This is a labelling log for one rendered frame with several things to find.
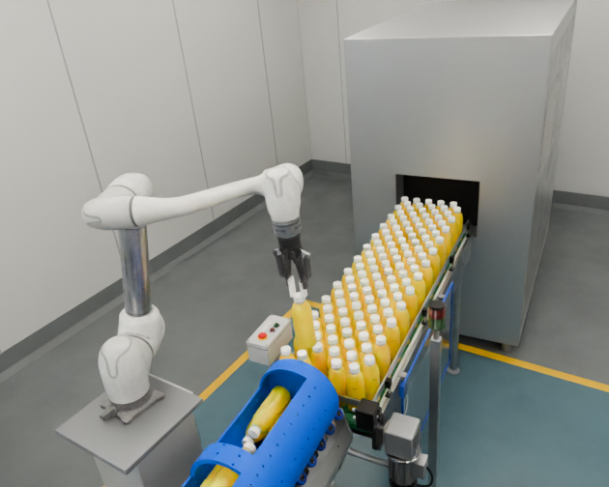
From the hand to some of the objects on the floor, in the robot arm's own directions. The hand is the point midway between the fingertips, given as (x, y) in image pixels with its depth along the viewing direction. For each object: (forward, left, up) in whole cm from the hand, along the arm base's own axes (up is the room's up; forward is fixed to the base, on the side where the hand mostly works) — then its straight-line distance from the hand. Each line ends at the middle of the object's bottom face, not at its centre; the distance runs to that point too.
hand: (297, 288), depth 186 cm
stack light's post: (+28, +46, -147) cm, 157 cm away
